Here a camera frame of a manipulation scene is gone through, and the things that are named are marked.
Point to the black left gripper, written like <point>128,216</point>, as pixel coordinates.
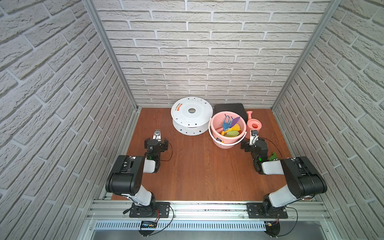
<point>155,142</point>

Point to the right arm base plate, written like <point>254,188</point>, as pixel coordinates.
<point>264,210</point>

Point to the pink watering can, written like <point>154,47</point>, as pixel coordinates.
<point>252,124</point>

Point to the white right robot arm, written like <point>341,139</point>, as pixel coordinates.
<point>303,181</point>

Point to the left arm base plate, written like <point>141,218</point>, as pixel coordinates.
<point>157,210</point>

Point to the blue toy rake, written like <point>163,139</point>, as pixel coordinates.
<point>227,123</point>

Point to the black tool case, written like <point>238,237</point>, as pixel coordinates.
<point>237,108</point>

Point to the white cable spool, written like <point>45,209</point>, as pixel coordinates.
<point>191,115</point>

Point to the pink plastic bucket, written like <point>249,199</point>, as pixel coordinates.
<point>216,127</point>

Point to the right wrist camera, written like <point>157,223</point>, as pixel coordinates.
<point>254,137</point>

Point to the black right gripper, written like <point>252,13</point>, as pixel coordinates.
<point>247,149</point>

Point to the green toy drill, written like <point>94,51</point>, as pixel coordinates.
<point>273,157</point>

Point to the purple toy trowel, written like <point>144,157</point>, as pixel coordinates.
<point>234,122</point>

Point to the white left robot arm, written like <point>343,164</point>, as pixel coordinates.
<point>125,180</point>

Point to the green toy spade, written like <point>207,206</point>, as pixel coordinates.
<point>232,134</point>

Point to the aluminium mounting rail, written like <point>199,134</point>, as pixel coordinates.
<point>199,216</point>

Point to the yellow toy shovel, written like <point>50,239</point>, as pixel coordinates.
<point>236,128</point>

